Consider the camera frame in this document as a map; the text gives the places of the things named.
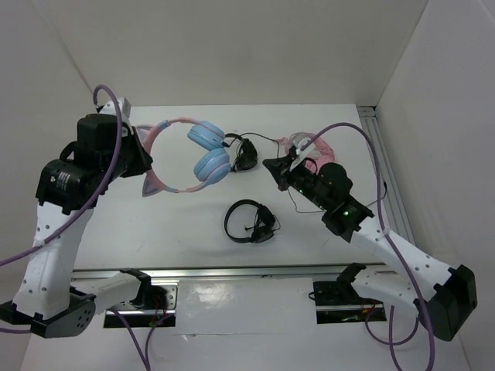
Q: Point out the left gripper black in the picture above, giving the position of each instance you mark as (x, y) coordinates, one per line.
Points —
(144, 159)

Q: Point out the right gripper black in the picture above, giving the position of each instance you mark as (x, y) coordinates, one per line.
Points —
(280, 170)

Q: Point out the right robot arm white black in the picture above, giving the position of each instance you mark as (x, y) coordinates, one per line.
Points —
(449, 293)

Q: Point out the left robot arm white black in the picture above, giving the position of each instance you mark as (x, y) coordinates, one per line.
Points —
(47, 305)

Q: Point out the black headphones far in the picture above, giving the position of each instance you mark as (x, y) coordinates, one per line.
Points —
(247, 156)

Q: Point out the black headphones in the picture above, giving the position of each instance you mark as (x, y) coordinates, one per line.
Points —
(247, 156)
(264, 226)

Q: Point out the black headphones near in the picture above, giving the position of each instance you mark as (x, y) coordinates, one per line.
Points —
(264, 226)

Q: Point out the pink gaming headset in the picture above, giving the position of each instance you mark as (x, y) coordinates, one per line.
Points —
(321, 152)

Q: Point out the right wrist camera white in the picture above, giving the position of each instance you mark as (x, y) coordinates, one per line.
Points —
(304, 144)

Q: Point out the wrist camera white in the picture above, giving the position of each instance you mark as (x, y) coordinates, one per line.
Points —
(110, 108)
(304, 144)

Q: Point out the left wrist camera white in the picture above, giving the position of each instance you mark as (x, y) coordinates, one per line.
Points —
(110, 108)

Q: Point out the aluminium front rail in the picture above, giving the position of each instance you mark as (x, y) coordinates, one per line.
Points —
(229, 272)

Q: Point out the aluminium side rail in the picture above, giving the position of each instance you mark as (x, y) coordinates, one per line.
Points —
(392, 203)

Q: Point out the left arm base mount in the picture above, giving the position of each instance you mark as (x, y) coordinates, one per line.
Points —
(154, 305)

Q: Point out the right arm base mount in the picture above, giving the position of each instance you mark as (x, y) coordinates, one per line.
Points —
(337, 304)

